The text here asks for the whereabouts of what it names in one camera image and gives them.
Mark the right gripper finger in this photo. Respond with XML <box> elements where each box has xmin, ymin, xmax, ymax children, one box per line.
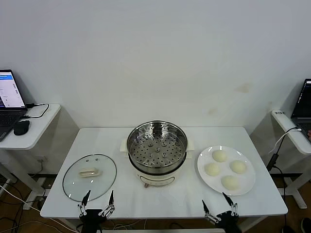
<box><xmin>222</xmin><ymin>192</ymin><xmax>239</xmax><ymax>216</ymax></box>
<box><xmin>202</xmin><ymin>200</ymin><xmax>221</xmax><ymax>225</ymax></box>

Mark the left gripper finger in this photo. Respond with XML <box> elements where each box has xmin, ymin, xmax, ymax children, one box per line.
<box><xmin>98</xmin><ymin>190</ymin><xmax>116</xmax><ymax>217</ymax></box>
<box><xmin>77</xmin><ymin>190</ymin><xmax>92</xmax><ymax>217</ymax></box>

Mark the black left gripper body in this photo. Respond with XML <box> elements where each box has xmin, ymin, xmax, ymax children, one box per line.
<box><xmin>79</xmin><ymin>208</ymin><xmax>109</xmax><ymax>233</ymax></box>

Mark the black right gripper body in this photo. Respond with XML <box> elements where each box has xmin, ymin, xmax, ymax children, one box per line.
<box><xmin>215</xmin><ymin>210</ymin><xmax>243</xmax><ymax>233</ymax></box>

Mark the white steamed baozi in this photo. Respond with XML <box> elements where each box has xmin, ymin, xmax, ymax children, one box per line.
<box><xmin>221</xmin><ymin>175</ymin><xmax>240</xmax><ymax>190</ymax></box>
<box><xmin>229</xmin><ymin>160</ymin><xmax>248</xmax><ymax>174</ymax></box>
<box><xmin>211</xmin><ymin>150</ymin><xmax>228</xmax><ymax>163</ymax></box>
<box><xmin>204</xmin><ymin>162</ymin><xmax>222</xmax><ymax>176</ymax></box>

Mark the glass lid cream handle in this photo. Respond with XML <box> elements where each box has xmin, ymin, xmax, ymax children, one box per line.
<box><xmin>62</xmin><ymin>153</ymin><xmax>118</xmax><ymax>202</ymax></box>

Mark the perforated steel steamer basket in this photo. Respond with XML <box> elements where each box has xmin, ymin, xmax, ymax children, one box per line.
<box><xmin>126</xmin><ymin>119</ymin><xmax>188</xmax><ymax>176</ymax></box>

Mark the white round plate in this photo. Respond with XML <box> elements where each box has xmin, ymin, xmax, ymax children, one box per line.
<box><xmin>197</xmin><ymin>145</ymin><xmax>257</xmax><ymax>196</ymax></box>

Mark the cream electric cooking pot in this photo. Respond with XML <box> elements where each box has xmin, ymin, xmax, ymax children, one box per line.
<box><xmin>120</xmin><ymin>137</ymin><xmax>195</xmax><ymax>189</ymax></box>

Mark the black shoe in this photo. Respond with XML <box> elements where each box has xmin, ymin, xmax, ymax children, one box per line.
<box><xmin>300</xmin><ymin>217</ymin><xmax>311</xmax><ymax>233</ymax></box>

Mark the black computer mouse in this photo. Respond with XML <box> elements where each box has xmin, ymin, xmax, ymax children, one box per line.
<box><xmin>13</xmin><ymin>119</ymin><xmax>31</xmax><ymax>136</ymax></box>

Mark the black laptop dark screen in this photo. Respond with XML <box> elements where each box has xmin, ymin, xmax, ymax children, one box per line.
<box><xmin>291</xmin><ymin>78</ymin><xmax>311</xmax><ymax>141</ymax></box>

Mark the black laptop bright screen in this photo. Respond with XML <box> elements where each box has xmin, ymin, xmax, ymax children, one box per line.
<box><xmin>0</xmin><ymin>69</ymin><xmax>29</xmax><ymax>143</ymax></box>

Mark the black laptop charger cable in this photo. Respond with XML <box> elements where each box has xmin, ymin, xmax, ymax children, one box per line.
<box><xmin>20</xmin><ymin>103</ymin><xmax>50</xmax><ymax>119</ymax></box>

